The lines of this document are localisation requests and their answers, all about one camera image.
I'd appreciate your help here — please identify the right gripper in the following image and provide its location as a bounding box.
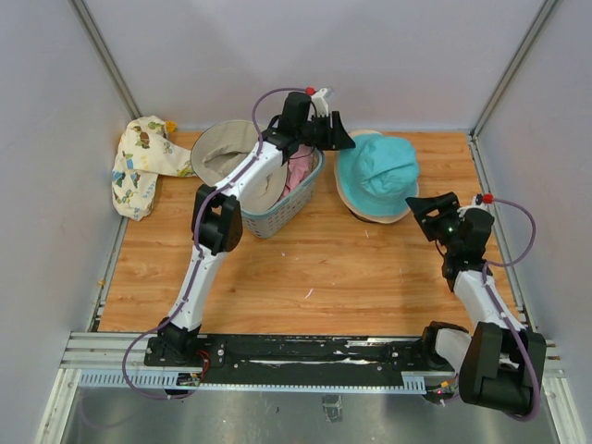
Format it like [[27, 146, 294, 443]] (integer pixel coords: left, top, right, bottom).
[[405, 192, 463, 253]]

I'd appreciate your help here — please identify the grey cable duct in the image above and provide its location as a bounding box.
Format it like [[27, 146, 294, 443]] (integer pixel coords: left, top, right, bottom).
[[78, 372, 426, 394]]

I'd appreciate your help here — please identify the pink bucket hat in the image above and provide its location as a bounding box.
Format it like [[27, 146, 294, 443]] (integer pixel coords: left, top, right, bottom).
[[279, 145, 315, 199]]

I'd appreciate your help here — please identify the aluminium frame rail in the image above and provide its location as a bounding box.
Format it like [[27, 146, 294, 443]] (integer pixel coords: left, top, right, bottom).
[[59, 330, 565, 371]]

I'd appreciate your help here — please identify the beige bucket hat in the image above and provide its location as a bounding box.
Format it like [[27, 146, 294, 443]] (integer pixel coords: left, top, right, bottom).
[[335, 129, 420, 226]]

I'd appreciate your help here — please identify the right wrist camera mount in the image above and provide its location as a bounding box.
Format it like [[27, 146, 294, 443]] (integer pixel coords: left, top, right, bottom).
[[457, 193, 490, 218]]

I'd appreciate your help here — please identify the turquoise bucket hat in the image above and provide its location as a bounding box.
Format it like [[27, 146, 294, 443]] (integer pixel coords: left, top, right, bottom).
[[333, 135, 421, 217]]

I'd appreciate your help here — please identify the grey plastic laundry basket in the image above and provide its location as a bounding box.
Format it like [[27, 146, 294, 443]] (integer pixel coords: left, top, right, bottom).
[[242, 150, 326, 239]]

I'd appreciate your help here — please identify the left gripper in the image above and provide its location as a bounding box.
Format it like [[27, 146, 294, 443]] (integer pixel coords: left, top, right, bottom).
[[297, 112, 355, 152]]

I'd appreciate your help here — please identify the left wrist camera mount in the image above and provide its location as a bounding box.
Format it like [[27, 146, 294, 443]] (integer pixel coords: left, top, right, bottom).
[[305, 87, 334, 117]]

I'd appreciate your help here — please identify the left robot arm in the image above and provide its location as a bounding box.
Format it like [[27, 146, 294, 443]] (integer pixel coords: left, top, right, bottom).
[[144, 87, 354, 366]]

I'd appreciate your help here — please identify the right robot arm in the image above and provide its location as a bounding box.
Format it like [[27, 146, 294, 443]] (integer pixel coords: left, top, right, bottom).
[[406, 192, 547, 421]]

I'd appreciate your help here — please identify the cartoon print cloth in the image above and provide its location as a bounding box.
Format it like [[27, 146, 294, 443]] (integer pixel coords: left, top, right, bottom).
[[111, 116, 196, 221]]

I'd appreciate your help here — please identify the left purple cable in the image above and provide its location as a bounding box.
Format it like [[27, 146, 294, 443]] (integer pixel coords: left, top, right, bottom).
[[120, 85, 315, 429]]

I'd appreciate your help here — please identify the small yellow object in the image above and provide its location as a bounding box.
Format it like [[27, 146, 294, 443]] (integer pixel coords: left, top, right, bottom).
[[166, 120, 177, 133]]

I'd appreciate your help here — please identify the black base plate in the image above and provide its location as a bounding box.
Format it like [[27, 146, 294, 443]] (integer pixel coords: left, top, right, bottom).
[[144, 334, 453, 387]]

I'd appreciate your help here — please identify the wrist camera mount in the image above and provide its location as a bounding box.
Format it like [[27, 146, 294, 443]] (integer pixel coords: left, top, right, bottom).
[[305, 87, 334, 117], [457, 193, 490, 218]]

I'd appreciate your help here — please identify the khaki wide brim hat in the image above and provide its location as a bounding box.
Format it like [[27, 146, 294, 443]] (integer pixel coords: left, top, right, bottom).
[[190, 120, 288, 214]]

